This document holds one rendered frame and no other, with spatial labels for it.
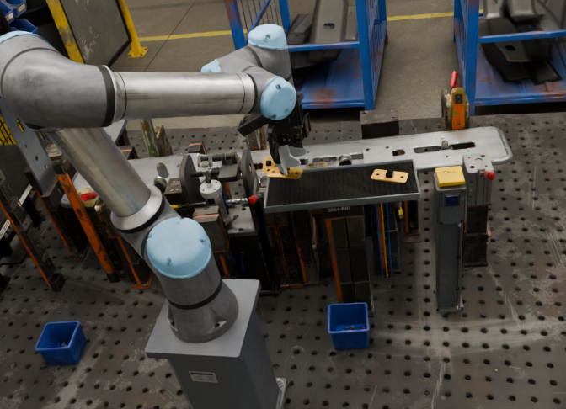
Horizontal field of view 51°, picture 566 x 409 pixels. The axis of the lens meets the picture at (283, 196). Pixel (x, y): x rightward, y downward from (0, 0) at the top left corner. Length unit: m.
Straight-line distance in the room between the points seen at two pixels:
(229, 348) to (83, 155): 0.47
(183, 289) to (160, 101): 0.38
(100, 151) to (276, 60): 0.40
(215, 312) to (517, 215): 1.16
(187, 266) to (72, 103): 0.38
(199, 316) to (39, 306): 1.00
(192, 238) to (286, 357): 0.65
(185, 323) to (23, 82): 0.57
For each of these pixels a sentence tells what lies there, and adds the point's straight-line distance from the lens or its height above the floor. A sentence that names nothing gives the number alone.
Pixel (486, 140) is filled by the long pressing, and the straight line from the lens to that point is 1.86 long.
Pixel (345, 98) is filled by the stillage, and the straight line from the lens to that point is 3.78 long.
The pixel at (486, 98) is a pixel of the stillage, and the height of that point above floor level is 0.19.
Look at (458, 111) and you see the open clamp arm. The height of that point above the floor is 1.04.
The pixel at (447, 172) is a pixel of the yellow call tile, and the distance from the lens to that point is 1.47.
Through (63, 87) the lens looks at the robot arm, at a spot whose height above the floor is 1.70.
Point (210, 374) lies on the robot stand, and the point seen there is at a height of 1.02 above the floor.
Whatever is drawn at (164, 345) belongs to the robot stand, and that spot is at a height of 1.10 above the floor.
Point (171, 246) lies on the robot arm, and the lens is 1.14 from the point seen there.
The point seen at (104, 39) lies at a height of 0.33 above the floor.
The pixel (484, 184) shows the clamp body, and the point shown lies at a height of 1.01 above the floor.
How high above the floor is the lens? 2.06
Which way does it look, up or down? 38 degrees down
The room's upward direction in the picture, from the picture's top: 12 degrees counter-clockwise
